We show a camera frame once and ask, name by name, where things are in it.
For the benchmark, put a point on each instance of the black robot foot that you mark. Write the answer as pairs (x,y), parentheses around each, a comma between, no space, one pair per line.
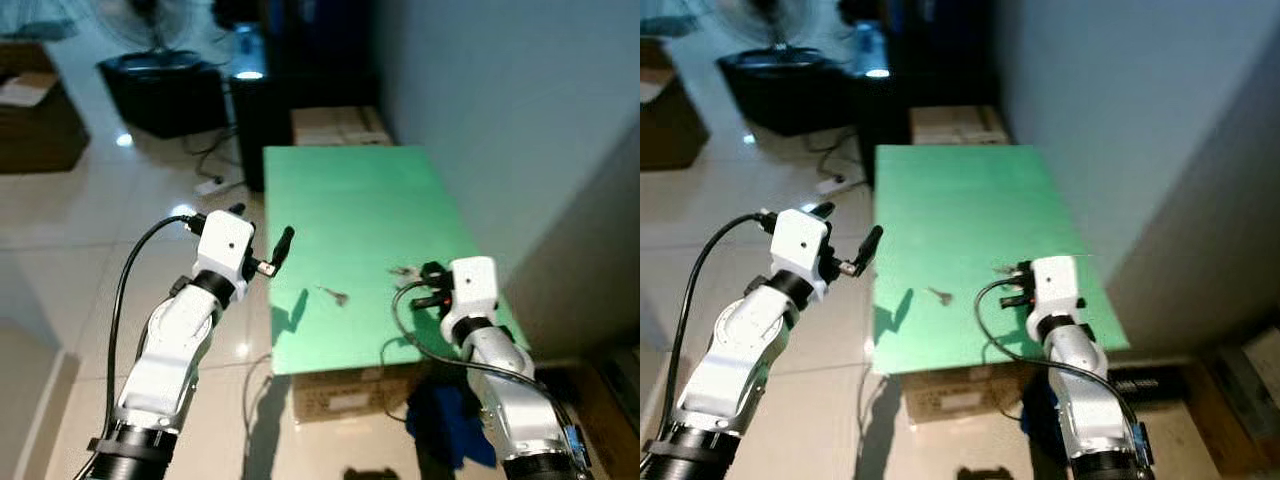
(985,472)
(370,472)

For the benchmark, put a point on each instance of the grey black box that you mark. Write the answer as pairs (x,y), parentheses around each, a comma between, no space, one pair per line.
(1250,375)

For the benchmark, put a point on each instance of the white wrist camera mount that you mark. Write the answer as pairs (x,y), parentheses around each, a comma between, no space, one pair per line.
(470,285)
(225,245)
(805,240)
(1055,285)

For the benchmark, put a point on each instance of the black labelled box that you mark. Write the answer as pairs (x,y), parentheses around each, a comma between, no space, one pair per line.
(1150,383)

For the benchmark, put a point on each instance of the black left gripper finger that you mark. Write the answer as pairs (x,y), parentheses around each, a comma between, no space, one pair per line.
(868,245)
(283,245)
(822,210)
(237,208)

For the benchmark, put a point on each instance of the dark brown open box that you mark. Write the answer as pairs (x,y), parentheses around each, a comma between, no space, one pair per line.
(665,120)
(35,120)

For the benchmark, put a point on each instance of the white power strip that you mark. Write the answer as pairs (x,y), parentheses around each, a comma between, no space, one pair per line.
(212,186)
(835,185)

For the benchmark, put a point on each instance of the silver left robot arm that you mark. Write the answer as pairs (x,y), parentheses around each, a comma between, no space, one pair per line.
(165,360)
(740,350)

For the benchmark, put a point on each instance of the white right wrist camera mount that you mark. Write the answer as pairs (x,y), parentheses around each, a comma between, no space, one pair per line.
(1055,285)
(470,285)

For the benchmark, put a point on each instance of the plain cardboard box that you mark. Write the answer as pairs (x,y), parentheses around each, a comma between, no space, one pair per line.
(955,125)
(340,125)

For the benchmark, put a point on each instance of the black storage bin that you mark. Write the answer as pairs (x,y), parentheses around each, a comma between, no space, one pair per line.
(785,90)
(165,90)

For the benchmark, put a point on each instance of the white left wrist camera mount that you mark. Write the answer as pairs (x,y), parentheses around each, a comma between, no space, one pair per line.
(805,240)
(225,245)

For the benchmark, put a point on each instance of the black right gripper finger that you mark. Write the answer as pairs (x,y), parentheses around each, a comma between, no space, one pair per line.
(1023,267)
(433,267)
(1014,299)
(428,299)

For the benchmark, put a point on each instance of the blue cloth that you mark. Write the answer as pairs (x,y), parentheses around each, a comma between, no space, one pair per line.
(450,425)

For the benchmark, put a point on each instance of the standing fan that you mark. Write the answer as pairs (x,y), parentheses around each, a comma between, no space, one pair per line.
(150,20)
(775,20)

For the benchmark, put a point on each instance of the cardboard box with white label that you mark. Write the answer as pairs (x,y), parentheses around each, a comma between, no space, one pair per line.
(950,395)
(345,395)

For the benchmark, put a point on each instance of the black cabinet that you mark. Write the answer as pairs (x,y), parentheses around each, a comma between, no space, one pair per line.
(300,90)
(920,90)

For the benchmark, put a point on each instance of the green tabletop board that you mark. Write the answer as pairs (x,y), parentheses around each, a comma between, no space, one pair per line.
(360,220)
(960,220)

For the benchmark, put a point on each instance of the clear plastic bottle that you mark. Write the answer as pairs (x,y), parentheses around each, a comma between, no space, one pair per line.
(247,50)
(872,50)

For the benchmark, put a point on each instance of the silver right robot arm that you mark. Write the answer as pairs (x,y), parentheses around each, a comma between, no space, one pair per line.
(505,385)
(1085,390)

